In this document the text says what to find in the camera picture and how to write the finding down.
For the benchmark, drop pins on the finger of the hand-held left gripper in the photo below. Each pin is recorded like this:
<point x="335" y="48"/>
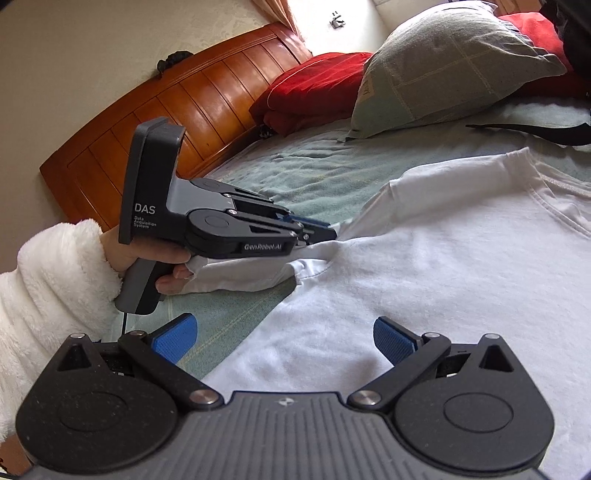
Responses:
<point x="304" y="220"/>
<point x="323" y="234"/>

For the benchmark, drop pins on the pink curtain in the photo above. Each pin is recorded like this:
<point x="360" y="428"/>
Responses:
<point x="291" y="18"/>

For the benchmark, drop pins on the black backpack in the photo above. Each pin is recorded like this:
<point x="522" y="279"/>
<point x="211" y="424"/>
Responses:
<point x="577" y="27"/>

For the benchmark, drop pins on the small dark object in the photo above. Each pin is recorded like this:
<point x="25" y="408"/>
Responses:
<point x="264" y="131"/>

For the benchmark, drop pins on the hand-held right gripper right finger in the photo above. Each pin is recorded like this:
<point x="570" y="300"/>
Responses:
<point x="392" y="340"/>

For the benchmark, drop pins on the person's left hand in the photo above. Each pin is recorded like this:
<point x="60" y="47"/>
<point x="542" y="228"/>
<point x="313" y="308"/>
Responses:
<point x="173" y="279"/>

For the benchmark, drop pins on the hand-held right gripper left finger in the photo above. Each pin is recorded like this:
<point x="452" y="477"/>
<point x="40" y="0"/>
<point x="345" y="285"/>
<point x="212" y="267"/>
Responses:
<point x="175" y="339"/>

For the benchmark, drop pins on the metal wall hook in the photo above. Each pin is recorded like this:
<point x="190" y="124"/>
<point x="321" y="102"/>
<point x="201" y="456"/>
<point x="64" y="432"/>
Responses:
<point x="337" y="21"/>

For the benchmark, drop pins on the person's left forearm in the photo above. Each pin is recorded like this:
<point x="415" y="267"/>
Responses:
<point x="46" y="300"/>

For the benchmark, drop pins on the red pillow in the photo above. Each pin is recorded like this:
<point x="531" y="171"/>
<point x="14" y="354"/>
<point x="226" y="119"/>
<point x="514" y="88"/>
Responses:
<point x="314" y="87"/>

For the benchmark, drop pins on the small black cloth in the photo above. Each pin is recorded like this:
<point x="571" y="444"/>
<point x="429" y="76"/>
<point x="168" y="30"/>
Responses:
<point x="173" y="62"/>

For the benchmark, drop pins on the wooden headboard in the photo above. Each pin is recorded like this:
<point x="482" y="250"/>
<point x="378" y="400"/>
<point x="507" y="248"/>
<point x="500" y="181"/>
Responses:
<point x="184" y="101"/>

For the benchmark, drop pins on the grey pillow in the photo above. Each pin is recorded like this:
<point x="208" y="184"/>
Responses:
<point x="438" y="69"/>

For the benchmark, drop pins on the red cushion behind backpack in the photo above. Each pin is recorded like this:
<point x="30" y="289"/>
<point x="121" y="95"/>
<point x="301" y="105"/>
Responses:
<point x="535" y="41"/>

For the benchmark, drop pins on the white printed t-shirt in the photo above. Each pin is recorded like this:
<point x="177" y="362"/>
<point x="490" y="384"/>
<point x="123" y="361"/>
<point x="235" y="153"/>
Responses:
<point x="415" y="277"/>

